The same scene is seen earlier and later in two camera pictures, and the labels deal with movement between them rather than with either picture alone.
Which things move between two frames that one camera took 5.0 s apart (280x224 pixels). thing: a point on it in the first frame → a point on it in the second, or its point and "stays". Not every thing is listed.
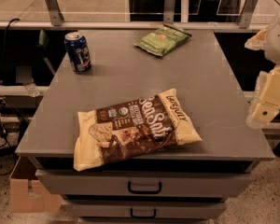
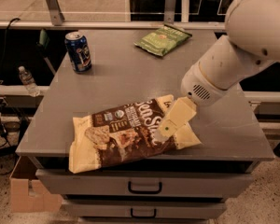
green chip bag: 163,40 stays
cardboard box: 25,192 stays
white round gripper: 278,39 → 198,85
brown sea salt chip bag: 117,133 stays
